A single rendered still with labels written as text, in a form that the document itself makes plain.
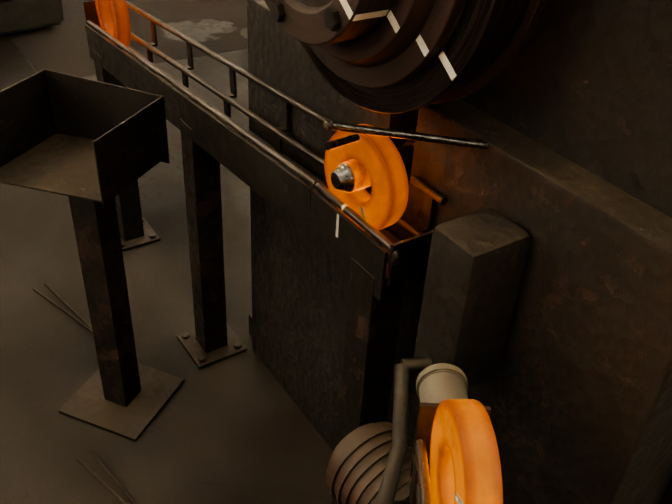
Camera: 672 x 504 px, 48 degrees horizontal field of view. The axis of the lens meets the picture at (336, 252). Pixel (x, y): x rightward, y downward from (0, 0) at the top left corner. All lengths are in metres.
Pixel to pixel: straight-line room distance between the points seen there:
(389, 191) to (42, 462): 1.01
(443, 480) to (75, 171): 0.92
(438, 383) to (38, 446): 1.10
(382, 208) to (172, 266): 1.21
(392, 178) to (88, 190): 0.58
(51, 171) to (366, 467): 0.81
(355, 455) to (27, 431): 0.96
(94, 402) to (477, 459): 1.25
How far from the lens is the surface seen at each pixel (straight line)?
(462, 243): 0.89
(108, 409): 1.79
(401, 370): 0.99
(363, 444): 1.00
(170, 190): 2.54
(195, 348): 1.90
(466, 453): 0.69
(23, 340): 2.02
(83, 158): 1.49
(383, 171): 1.03
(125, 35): 1.96
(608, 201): 0.88
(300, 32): 0.92
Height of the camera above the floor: 1.29
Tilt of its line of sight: 35 degrees down
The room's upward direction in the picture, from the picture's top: 4 degrees clockwise
